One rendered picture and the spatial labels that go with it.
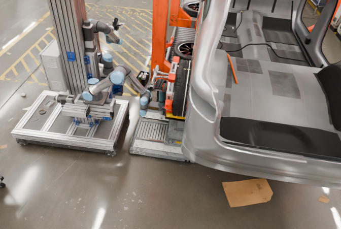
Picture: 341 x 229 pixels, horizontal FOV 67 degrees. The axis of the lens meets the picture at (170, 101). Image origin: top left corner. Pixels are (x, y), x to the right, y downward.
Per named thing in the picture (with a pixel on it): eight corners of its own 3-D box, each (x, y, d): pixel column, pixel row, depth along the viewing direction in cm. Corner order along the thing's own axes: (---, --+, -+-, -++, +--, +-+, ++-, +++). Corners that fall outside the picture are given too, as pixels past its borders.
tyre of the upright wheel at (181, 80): (194, 115, 264) (202, 54, 274) (171, 112, 265) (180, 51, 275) (191, 120, 329) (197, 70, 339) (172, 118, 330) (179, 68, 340)
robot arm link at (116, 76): (92, 94, 275) (129, 72, 249) (87, 103, 264) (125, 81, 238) (84, 87, 270) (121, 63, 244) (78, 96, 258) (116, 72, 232)
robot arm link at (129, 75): (115, 62, 257) (145, 96, 280) (112, 68, 249) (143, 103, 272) (124, 57, 252) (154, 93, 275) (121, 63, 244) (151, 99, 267)
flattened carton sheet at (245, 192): (275, 201, 295) (276, 199, 293) (230, 207, 285) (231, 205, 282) (263, 178, 317) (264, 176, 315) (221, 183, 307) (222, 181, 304)
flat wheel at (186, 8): (216, 19, 607) (217, 9, 592) (193, 24, 578) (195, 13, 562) (199, 9, 648) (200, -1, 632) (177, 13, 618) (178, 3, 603)
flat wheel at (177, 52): (168, 53, 475) (169, 41, 459) (201, 50, 491) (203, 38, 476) (178, 73, 427) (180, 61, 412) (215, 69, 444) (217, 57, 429)
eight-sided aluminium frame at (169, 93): (169, 120, 300) (173, 82, 264) (164, 119, 300) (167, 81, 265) (175, 91, 341) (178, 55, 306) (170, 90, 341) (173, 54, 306)
